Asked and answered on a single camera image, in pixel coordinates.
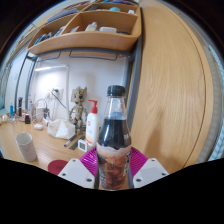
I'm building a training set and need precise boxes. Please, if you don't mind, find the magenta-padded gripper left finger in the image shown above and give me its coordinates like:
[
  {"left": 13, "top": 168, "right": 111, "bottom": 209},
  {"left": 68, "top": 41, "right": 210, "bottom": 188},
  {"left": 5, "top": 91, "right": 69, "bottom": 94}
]
[{"left": 57, "top": 147, "right": 100, "bottom": 190}]

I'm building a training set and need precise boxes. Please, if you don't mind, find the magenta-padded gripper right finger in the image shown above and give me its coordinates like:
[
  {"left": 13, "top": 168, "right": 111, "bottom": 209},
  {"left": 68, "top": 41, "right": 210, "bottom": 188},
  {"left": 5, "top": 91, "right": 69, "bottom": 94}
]
[{"left": 128, "top": 146, "right": 170, "bottom": 189}]

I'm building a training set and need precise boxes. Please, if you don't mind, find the dark cola bottle black cap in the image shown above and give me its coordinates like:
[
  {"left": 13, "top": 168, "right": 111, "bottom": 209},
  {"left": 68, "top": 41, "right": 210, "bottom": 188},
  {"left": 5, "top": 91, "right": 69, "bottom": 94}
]
[{"left": 95, "top": 85, "right": 133, "bottom": 191}]

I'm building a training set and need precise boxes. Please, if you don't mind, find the flat round red coaster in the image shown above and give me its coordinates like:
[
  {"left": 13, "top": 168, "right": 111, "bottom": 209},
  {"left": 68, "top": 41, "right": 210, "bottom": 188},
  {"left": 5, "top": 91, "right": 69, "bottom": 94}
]
[{"left": 47, "top": 159, "right": 69, "bottom": 176}]

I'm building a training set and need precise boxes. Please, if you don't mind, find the small white desk clock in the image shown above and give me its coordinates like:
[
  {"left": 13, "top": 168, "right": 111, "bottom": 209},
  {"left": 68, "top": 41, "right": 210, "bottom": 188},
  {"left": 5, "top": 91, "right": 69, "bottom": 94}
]
[{"left": 77, "top": 139, "right": 88, "bottom": 153}]

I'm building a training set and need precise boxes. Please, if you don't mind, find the white crumpled bag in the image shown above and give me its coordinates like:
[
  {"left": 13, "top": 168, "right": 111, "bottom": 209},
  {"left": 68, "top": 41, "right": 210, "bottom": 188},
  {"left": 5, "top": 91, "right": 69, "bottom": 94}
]
[{"left": 46, "top": 118, "right": 76, "bottom": 140}]

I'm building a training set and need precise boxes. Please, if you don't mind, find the white pump bottle red top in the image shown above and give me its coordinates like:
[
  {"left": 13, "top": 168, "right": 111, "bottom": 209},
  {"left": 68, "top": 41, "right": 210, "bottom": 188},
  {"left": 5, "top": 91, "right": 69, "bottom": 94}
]
[{"left": 85, "top": 99, "right": 101, "bottom": 148}]

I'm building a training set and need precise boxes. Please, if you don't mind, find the white speckled cup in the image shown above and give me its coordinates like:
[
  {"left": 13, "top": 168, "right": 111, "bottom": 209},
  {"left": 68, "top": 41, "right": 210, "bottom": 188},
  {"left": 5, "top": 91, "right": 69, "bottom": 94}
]
[{"left": 15, "top": 132, "right": 38, "bottom": 163}]

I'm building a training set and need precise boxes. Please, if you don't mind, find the white power adapter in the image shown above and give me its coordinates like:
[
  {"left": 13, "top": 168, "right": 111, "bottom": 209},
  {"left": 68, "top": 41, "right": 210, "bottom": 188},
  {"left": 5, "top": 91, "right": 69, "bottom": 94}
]
[{"left": 35, "top": 106, "right": 46, "bottom": 121}]

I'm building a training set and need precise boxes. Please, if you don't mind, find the wooden robot figure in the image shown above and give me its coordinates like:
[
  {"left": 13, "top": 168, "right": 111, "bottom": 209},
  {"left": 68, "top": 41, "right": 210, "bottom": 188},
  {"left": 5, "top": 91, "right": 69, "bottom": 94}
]
[{"left": 68, "top": 86, "right": 88, "bottom": 134}]

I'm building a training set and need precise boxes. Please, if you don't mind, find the green striped towel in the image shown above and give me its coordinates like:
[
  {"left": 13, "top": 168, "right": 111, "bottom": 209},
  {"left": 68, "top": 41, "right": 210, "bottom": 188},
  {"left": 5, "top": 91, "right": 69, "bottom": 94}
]
[{"left": 206, "top": 46, "right": 224, "bottom": 161}]

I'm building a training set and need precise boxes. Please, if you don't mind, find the slim black bottle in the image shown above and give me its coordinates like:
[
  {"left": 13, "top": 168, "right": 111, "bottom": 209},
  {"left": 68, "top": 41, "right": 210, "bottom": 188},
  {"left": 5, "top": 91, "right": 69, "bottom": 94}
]
[{"left": 17, "top": 96, "right": 24, "bottom": 118}]

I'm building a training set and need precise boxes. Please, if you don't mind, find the small blue bottle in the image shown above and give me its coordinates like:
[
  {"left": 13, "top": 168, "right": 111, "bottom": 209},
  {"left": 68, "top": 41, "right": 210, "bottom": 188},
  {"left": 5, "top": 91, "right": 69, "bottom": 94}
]
[{"left": 9, "top": 101, "right": 15, "bottom": 118}]

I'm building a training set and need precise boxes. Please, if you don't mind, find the white bar lamp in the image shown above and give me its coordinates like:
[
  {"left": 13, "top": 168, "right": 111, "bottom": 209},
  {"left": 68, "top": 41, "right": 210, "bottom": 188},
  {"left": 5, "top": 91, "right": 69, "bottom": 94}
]
[{"left": 34, "top": 64, "right": 70, "bottom": 73}]

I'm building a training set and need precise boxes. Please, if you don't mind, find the wooden shelf unit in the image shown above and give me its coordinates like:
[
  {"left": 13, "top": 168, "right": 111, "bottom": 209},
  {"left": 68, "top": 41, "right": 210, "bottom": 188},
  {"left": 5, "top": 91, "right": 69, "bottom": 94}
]
[{"left": 26, "top": 0, "right": 143, "bottom": 56}]

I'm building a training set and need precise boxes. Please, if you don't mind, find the grey metal shelf frame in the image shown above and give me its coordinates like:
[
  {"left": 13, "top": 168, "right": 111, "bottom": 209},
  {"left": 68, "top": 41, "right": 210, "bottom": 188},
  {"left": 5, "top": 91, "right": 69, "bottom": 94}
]
[{"left": 13, "top": 8, "right": 144, "bottom": 133}]

